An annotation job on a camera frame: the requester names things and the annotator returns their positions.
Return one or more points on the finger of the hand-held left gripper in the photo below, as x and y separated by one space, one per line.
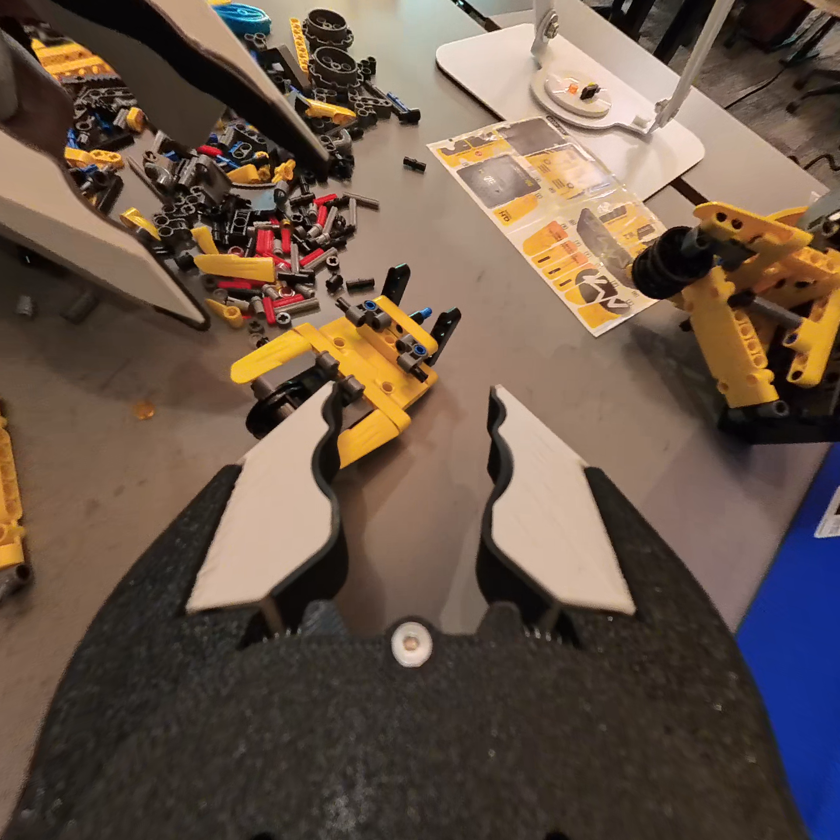
65 223
170 65

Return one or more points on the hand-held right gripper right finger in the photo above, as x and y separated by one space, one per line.
558 525

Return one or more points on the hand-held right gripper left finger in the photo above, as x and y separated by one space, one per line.
262 525

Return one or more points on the yellow toy wheel fork assembly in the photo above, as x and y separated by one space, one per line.
354 348

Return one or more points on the pile of small toy building parts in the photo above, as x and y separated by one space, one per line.
282 249

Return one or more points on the dark grey tube connector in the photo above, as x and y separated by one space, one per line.
80 306

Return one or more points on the light grey bush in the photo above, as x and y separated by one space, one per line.
25 307

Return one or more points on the long yellow holed beam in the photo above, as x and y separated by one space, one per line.
298 46

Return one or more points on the grey toothed toy wheel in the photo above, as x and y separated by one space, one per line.
334 65
331 29

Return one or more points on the orange translucent round stud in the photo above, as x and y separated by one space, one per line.
143 410

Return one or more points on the yellow holed panel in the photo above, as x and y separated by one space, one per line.
8 499

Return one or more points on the single black pin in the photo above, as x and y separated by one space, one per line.
415 164

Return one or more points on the blue panel with white label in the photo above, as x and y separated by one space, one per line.
787 656

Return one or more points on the large yellow toy vehicle model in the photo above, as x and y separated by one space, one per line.
735 328

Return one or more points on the yellow grey sticker sheet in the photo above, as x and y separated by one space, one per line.
558 197

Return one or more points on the white monitor stand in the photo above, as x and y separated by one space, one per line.
499 79

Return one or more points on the small black yellow part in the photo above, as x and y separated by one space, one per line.
591 91

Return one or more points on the black office chair base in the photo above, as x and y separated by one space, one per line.
817 82

